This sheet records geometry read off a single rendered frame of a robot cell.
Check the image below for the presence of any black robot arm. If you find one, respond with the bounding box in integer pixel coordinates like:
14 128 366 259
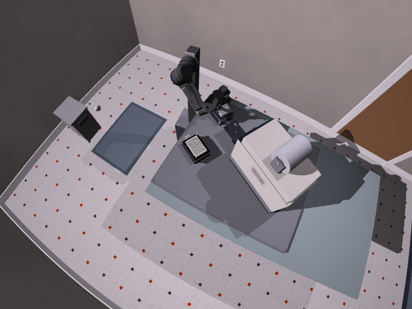
170 52 230 116

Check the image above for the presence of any pale grey cylinder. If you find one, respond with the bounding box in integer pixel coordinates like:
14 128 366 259
271 135 312 173

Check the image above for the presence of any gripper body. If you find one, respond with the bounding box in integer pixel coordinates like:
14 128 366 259
220 96 231 106

